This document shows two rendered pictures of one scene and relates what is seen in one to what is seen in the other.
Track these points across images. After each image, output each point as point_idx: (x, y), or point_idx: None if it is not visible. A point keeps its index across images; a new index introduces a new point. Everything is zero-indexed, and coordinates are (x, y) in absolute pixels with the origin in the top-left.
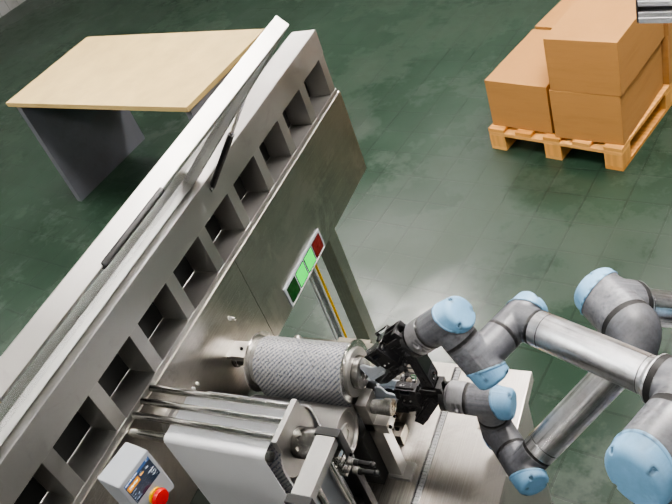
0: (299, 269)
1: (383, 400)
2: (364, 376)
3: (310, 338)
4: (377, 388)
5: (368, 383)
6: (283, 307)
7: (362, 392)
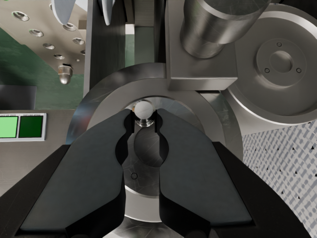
0: (5, 135)
1: (217, 43)
2: (154, 122)
3: (50, 65)
4: (109, 18)
5: (98, 30)
6: (58, 124)
7: (184, 88)
